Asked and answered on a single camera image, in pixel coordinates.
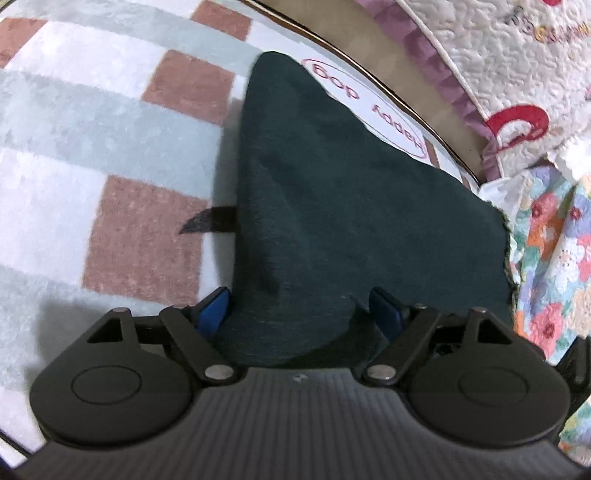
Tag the checked pink grey mat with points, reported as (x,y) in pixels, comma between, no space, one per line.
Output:
(69,115)

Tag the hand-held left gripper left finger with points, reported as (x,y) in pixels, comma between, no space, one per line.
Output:
(214,311)

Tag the dark blue jeans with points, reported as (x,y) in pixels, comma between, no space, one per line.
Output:
(346,207)

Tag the white quilt with red bears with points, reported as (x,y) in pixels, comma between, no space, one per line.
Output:
(508,55)

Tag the floral patterned cloth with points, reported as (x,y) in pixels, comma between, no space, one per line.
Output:
(549,240)

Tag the beige bed base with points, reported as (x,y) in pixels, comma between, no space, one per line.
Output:
(369,37)

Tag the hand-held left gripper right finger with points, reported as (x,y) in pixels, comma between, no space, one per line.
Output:
(385,314)

